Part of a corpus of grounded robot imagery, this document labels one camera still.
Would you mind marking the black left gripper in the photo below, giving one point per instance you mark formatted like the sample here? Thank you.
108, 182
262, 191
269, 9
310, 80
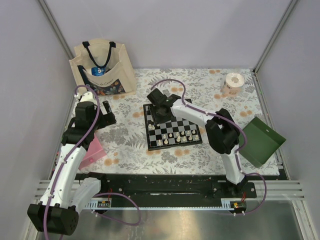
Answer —
107, 119

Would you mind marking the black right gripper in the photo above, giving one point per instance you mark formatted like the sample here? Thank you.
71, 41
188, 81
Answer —
157, 120

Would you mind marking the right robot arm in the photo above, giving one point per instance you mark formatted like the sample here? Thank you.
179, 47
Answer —
222, 132

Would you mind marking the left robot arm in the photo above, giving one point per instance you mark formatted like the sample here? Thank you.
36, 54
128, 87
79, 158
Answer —
59, 208

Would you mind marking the black magnetic chess board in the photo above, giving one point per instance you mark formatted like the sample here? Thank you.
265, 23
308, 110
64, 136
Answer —
175, 126

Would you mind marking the pink plastic box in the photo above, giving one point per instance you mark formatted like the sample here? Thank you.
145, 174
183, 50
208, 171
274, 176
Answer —
93, 154

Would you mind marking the floral patterned table mat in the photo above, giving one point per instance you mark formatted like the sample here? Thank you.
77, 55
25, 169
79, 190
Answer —
125, 142

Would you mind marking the blue white bottle in bag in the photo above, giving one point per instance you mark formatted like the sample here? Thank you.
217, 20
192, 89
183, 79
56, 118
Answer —
97, 71

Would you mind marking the cream canvas tote bag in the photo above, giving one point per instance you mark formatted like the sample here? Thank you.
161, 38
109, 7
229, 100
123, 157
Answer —
119, 77

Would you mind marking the pink wrapped toilet paper roll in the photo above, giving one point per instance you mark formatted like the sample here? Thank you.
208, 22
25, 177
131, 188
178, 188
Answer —
232, 84

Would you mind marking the dark green plastic box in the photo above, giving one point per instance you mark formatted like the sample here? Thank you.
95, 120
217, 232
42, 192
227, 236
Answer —
262, 142

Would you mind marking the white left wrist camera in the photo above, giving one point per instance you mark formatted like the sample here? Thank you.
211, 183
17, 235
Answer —
86, 97

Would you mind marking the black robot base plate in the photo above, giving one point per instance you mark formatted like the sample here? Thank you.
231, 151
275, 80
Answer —
169, 191

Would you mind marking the white slotted cable duct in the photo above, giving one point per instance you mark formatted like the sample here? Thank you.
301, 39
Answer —
98, 204

